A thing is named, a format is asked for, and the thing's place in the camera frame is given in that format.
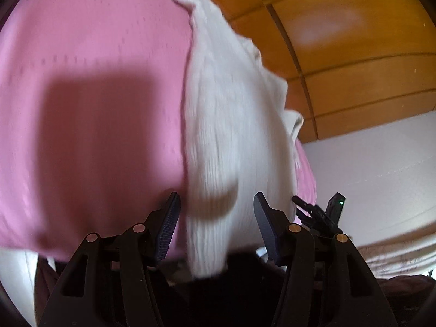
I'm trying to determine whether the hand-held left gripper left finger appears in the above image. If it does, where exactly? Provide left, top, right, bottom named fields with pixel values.
left=37, top=192, right=181, bottom=327

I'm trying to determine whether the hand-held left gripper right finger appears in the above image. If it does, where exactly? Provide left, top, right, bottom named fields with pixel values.
left=254, top=192, right=397, bottom=327

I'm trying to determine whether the dark maroon jacket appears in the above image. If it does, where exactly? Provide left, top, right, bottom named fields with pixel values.
left=34, top=250, right=436, bottom=327

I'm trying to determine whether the wooden wardrobe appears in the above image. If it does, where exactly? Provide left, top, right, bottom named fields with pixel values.
left=177, top=0, right=436, bottom=144

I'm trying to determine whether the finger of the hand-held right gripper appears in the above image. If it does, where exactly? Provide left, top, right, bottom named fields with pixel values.
left=296, top=208, right=317, bottom=227
left=292, top=195, right=313, bottom=212

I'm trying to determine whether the beige quilted cloth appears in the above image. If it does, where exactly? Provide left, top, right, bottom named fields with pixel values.
left=347, top=223, right=436, bottom=281

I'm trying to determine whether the white cloth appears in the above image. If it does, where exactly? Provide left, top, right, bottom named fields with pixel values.
left=0, top=247, right=57, bottom=327

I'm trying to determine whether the pink blanket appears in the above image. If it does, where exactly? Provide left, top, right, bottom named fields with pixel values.
left=0, top=0, right=318, bottom=264

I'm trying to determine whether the white knitted garment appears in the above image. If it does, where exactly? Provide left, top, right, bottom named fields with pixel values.
left=133, top=0, right=304, bottom=279

